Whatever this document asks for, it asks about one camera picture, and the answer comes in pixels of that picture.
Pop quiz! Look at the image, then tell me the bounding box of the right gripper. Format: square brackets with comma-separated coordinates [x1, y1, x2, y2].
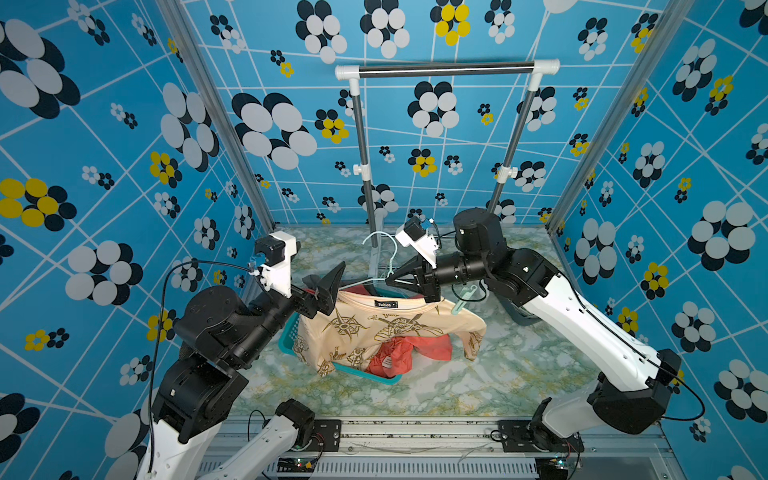
[387, 254, 492, 305]

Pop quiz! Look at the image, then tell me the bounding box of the mint green wire hanger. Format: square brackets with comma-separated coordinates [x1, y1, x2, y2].
[342, 229, 416, 298]

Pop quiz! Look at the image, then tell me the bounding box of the beige compass print t-shirt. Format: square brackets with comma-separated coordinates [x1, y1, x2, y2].
[291, 289, 487, 377]

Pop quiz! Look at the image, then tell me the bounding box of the mint green clothespin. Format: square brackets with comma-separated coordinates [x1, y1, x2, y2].
[451, 284, 479, 315]

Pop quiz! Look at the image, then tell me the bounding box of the red garment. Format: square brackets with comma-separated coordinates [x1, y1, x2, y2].
[366, 335, 453, 379]

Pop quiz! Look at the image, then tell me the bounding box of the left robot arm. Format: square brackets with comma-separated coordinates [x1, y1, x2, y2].
[137, 263, 346, 479]

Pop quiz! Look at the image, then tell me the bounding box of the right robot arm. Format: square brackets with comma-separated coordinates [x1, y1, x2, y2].
[386, 208, 681, 452]

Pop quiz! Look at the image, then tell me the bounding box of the teal laundry basket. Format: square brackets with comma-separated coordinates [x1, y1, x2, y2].
[277, 311, 403, 386]

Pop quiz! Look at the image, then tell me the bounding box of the dark grey clothespin tray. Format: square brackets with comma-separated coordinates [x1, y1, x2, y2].
[496, 295, 541, 327]

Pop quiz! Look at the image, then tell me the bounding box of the metal clothes rack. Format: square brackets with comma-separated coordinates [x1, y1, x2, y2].
[335, 59, 561, 245]

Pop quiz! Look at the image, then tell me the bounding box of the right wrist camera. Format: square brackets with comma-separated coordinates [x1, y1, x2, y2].
[395, 217, 439, 268]

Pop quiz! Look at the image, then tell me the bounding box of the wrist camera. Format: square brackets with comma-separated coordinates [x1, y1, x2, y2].
[251, 231, 299, 298]
[395, 217, 439, 268]

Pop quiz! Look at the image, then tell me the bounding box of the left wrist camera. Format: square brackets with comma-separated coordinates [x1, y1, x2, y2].
[251, 231, 299, 298]

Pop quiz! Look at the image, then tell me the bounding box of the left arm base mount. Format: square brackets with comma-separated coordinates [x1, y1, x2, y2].
[291, 419, 343, 453]

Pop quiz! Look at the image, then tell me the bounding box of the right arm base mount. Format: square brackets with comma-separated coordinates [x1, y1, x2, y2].
[490, 419, 584, 454]

